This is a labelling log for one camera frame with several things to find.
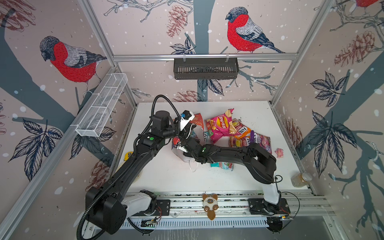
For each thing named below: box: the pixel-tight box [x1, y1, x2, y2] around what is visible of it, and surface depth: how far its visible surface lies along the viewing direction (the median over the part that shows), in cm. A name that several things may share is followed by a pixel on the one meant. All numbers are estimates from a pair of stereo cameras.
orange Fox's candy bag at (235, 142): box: [229, 136, 251, 148], surface depth 97 cm
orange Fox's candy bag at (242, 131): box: [232, 118, 252, 140], surface depth 103 cm
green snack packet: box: [210, 162, 234, 171], surface depth 87 cm
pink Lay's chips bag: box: [205, 108, 241, 144], surface depth 97 cm
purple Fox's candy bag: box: [250, 130, 272, 154], surface depth 97 cm
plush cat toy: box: [202, 193, 219, 221], surface depth 74 cm
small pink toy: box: [274, 148, 284, 159], surface depth 92 cm
